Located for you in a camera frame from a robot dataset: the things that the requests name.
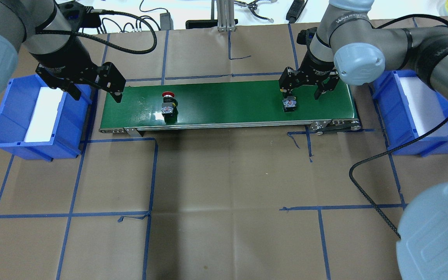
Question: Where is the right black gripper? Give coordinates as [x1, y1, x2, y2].
[278, 52, 341, 102]

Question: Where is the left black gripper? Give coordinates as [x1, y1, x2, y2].
[35, 33, 126, 103]

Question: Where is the yellow push button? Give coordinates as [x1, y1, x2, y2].
[282, 96, 297, 113]

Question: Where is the red push button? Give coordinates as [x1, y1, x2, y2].
[161, 91, 178, 119]

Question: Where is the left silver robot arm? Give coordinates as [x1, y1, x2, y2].
[0, 0, 126, 102]

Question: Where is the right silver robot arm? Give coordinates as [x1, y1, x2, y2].
[278, 0, 448, 280]

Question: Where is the green conveyor belt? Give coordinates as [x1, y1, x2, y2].
[98, 81, 362, 133]

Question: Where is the left white foam pad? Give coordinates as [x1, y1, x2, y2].
[24, 87, 63, 142]

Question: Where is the white foam pad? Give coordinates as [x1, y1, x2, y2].
[399, 77, 448, 136]
[24, 87, 63, 142]

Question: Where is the left blue plastic bin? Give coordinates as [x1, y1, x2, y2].
[0, 75, 92, 161]

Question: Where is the blue plastic bin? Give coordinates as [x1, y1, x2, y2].
[0, 75, 92, 161]
[372, 70, 448, 157]

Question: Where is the black power adapter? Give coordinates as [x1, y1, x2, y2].
[159, 12, 174, 30]

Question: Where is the reacher grabber tool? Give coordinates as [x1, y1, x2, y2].
[233, 0, 274, 23]

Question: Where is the right blue plastic bin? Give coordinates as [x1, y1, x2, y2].
[372, 70, 448, 157]

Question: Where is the right white foam pad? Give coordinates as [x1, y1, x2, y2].
[399, 77, 448, 136]

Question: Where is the black braided cable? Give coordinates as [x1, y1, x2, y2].
[37, 10, 158, 54]

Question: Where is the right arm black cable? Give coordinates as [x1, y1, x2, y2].
[348, 109, 448, 240]

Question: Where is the aluminium frame post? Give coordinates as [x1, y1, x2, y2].
[216, 0, 236, 32]

